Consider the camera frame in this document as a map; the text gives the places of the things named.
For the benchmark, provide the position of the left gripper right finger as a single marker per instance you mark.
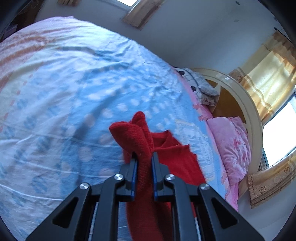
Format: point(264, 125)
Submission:
point(198, 212)

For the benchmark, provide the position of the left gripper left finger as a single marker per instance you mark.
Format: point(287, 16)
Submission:
point(90, 212)

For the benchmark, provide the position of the red knitted sweater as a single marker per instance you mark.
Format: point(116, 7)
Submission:
point(148, 219)

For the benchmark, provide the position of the lower patterned side curtain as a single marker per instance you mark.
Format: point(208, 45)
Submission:
point(267, 183)

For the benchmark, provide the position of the pink blanket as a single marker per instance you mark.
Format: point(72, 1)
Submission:
point(231, 140)

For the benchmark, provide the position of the side window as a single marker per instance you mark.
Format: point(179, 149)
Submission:
point(279, 134)

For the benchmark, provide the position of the cream wooden headboard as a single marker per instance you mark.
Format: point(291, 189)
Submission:
point(234, 101)

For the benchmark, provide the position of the grey patterned pillow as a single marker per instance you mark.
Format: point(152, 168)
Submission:
point(205, 93)

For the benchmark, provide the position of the blue patterned bed sheet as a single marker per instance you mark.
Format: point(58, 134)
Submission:
point(63, 83)

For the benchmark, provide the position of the yellow side curtain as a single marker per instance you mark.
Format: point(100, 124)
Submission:
point(269, 75)

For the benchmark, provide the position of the right beige curtain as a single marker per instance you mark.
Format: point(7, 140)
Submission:
point(140, 14)

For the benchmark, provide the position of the beige curtain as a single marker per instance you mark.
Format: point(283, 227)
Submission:
point(72, 3)
point(140, 14)

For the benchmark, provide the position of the left beige curtain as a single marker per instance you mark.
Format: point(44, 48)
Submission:
point(72, 3)

